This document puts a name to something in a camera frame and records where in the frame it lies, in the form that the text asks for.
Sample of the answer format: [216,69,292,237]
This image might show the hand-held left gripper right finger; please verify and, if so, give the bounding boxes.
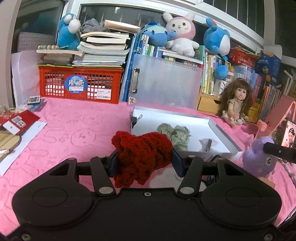
[172,150,246,196]

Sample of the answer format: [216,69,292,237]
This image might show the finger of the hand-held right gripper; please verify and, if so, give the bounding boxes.
[264,142,296,163]

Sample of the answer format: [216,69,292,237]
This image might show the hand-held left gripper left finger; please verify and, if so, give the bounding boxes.
[49,150,120,197]

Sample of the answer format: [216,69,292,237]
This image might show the red knitted scrunchie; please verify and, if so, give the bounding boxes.
[111,131,173,189]

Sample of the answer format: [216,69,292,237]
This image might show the silver tray box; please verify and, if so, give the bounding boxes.
[130,106,243,163]

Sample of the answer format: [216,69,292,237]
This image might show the smartphone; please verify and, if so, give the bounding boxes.
[280,119,296,149]

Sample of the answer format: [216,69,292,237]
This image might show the purple plush toy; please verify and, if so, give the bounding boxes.
[242,136,278,178]

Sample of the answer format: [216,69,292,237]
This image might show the green floral scrunchie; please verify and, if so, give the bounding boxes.
[157,123,192,151]

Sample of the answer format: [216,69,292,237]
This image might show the grey hair clip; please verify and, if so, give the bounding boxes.
[202,138,218,153]

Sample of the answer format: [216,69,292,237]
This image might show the pink stand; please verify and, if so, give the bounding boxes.
[257,94,296,142]

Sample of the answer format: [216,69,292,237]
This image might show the black binder clip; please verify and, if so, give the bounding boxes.
[131,115,142,129]

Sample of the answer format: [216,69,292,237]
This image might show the pink rabbit print towel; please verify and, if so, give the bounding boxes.
[0,96,296,234]

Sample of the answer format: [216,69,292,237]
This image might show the brown-haired doll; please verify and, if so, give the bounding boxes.
[218,78,253,129]

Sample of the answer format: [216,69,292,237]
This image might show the wooden drawer box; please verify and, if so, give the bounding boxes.
[197,93,259,123]

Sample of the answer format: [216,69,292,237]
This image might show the row of colourful thin books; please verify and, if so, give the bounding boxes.
[231,65,285,123]

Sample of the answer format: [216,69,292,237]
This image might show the white pipe rack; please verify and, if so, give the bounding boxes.
[284,69,296,96]

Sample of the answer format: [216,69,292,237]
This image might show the translucent clipboard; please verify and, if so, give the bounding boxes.
[128,54,204,109]

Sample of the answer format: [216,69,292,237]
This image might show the blue cardboard box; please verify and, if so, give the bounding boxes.
[254,50,281,84]

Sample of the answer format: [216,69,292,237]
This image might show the white paper sheet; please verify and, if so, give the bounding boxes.
[0,121,48,176]

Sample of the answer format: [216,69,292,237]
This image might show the row of upright books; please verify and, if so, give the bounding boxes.
[119,34,233,102]

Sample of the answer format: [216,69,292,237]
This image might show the red booklet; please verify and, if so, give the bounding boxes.
[0,110,41,135]

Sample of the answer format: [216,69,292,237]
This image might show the red mesh basket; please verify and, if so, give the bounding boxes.
[229,46,260,66]

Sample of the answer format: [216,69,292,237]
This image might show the wooden board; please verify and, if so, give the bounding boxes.
[0,132,22,163]

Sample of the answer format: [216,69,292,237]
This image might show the red plastic crate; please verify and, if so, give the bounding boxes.
[38,65,125,103]

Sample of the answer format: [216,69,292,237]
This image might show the stack of books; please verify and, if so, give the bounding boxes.
[37,20,141,68]

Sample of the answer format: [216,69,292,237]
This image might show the pink white rabbit plush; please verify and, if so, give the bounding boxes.
[162,11,200,58]

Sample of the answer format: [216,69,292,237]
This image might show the translucent plastic sheet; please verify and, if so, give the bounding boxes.
[10,51,41,109]

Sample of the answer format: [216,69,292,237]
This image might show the round blue plush toy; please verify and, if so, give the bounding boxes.
[203,17,232,80]

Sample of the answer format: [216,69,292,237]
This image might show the blue big-eared plush toy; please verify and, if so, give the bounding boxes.
[142,22,177,45]

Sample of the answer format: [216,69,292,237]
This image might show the blue and white plush toy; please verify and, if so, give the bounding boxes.
[57,13,82,50]

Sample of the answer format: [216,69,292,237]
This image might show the grey cloth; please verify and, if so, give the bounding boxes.
[81,19,110,33]

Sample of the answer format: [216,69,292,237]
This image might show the wooden bead string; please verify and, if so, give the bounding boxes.
[37,44,61,50]

